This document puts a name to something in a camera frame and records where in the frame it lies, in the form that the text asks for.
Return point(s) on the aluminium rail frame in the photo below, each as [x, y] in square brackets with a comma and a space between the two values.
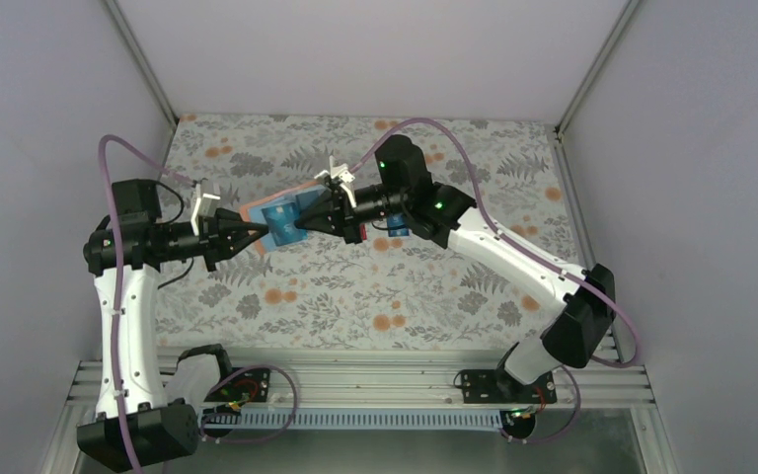
[397, 379]

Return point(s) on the blue credit card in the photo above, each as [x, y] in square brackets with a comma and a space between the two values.
[280, 217]
[397, 228]

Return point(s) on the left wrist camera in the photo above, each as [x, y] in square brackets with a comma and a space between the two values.
[206, 198]

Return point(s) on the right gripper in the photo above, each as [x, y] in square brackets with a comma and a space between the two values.
[340, 219]

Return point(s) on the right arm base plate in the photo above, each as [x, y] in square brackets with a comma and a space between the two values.
[489, 386]

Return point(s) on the floral table mat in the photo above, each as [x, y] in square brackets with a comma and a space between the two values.
[387, 292]

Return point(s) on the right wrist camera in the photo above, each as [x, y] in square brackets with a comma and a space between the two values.
[338, 177]

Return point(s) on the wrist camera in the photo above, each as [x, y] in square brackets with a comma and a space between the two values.
[206, 198]
[338, 177]

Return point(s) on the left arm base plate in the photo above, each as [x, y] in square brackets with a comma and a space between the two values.
[248, 387]

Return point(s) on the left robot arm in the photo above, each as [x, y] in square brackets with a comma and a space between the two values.
[139, 419]

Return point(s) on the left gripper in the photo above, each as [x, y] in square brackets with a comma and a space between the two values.
[217, 231]

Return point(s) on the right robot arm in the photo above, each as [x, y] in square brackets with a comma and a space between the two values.
[574, 298]

